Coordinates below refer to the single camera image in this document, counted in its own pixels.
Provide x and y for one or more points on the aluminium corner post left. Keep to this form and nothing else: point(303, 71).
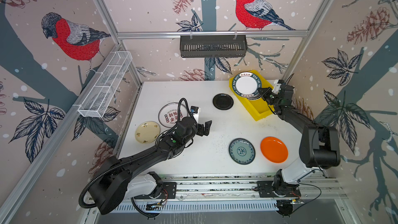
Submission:
point(104, 12)

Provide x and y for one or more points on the aluminium corner post right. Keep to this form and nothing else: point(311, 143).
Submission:
point(311, 31)

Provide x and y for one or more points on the white wire mesh basket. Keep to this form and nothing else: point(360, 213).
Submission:
point(101, 94)

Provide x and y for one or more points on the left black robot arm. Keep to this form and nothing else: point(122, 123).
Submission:
point(108, 188)

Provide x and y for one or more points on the aluminium corner post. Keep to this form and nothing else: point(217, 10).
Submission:
point(311, 31)
point(104, 12)

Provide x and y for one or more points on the teal patterned plate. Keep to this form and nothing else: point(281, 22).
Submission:
point(242, 151)

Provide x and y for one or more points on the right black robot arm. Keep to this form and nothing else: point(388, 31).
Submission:
point(319, 147)

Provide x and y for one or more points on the white plate red characters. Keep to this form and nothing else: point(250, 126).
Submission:
point(167, 116)

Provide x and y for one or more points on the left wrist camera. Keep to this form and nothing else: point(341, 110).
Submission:
point(195, 111)

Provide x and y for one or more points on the horizontal aluminium bar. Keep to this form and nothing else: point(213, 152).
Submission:
point(160, 35)

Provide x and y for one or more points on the yellow plastic bin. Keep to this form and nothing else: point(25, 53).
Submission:
point(257, 107)

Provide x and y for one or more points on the orange plate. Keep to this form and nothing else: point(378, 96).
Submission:
point(274, 150)

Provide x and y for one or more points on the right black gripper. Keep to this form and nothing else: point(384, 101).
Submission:
point(269, 91)

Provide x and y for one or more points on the black hanging basket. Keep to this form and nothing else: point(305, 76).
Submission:
point(217, 46)

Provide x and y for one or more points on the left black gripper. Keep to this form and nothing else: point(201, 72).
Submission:
point(206, 130)

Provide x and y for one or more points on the aluminium rail base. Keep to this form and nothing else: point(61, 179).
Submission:
point(167, 193)

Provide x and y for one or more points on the black round plate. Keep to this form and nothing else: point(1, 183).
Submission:
point(223, 102)

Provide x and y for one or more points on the white plate dark green rim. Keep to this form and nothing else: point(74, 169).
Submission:
point(246, 85)

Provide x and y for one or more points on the cream yellow small plate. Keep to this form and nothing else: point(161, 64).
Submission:
point(147, 132)

